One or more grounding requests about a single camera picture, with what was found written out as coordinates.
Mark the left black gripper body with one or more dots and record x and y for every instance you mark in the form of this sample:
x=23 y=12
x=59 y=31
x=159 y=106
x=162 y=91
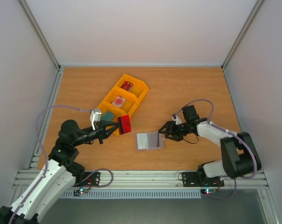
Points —
x=99 y=131

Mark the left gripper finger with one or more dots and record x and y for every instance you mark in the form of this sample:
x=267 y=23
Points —
x=105 y=123
x=107 y=132

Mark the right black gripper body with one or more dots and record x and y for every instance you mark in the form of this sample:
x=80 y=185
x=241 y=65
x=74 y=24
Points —
x=175 y=130

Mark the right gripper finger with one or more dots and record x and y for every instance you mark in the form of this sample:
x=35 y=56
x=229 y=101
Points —
x=167 y=127
x=171 y=136

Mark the pink leather card holder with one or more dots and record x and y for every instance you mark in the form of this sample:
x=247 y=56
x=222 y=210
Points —
x=149 y=141

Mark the red credit card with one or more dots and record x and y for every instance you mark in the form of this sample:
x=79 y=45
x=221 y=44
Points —
x=124 y=124

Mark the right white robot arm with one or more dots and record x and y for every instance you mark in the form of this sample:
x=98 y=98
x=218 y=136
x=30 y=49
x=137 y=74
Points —
x=239 y=157

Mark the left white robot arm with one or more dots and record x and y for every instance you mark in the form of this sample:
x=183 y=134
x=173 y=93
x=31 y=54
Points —
x=59 y=173

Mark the teal VIP card stack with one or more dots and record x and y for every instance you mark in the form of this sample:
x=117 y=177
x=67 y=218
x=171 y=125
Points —
x=107 y=116

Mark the pink circle card stack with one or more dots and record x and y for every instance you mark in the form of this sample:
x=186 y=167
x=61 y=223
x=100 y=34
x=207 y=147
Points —
x=119 y=101

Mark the red card stack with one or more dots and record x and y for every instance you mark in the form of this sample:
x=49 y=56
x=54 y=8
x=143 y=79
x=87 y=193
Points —
x=127 y=86

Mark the yellow three-compartment bin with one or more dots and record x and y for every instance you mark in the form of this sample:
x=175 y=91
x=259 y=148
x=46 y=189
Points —
x=124 y=98

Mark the left small circuit board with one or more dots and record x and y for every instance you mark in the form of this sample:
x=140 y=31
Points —
x=80 y=191

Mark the small circuit board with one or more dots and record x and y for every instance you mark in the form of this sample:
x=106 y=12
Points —
x=80 y=191
x=208 y=191

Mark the right small circuit board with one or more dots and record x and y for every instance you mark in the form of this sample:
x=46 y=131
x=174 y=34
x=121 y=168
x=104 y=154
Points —
x=208 y=191

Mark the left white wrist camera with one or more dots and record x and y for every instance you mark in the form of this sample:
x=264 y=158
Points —
x=95 y=116

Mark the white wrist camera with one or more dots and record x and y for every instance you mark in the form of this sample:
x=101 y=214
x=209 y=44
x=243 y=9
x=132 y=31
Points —
x=177 y=119
x=95 y=116

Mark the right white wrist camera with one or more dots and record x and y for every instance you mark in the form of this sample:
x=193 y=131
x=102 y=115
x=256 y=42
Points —
x=177 y=119

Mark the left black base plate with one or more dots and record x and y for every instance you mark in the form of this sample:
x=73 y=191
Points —
x=89 y=180

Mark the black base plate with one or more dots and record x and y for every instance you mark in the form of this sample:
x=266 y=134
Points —
x=189 y=179
x=89 y=180

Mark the aluminium front rail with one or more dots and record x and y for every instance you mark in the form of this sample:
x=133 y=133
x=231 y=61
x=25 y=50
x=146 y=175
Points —
x=141 y=179

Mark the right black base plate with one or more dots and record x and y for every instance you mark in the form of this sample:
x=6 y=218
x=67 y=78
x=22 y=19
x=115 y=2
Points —
x=189 y=179

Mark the grey slotted cable duct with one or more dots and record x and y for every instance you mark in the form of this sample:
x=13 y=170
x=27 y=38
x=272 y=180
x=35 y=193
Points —
x=102 y=194

